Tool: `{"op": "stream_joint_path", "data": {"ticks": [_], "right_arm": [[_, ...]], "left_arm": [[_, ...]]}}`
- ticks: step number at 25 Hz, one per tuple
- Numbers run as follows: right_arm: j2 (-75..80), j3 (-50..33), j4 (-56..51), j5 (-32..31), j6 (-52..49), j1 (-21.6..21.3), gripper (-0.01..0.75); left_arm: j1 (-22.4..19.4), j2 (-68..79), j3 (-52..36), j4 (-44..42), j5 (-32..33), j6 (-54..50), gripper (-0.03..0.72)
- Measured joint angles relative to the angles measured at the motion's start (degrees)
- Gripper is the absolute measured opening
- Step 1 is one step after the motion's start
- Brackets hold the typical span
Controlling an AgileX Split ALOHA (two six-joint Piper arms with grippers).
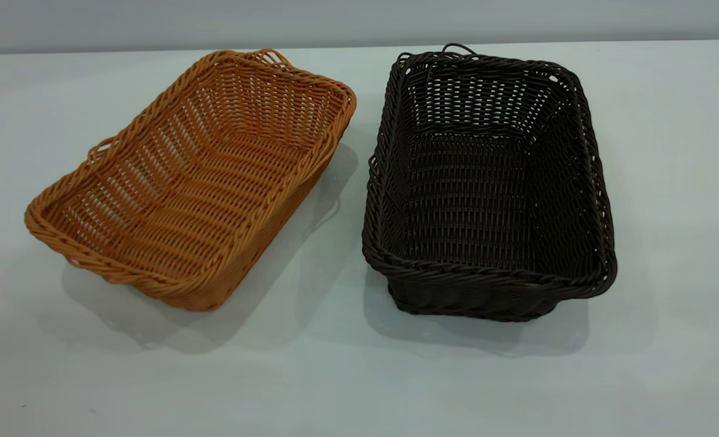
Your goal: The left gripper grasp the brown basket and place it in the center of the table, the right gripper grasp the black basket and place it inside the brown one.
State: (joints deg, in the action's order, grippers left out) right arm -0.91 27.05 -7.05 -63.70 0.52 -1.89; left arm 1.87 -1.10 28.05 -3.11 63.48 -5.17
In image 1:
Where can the dark brown wicker basket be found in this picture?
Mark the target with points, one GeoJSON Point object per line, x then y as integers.
{"type": "Point", "coordinates": [487, 200]}

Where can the orange wicker basket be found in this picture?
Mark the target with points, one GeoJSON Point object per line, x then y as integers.
{"type": "Point", "coordinates": [201, 182]}

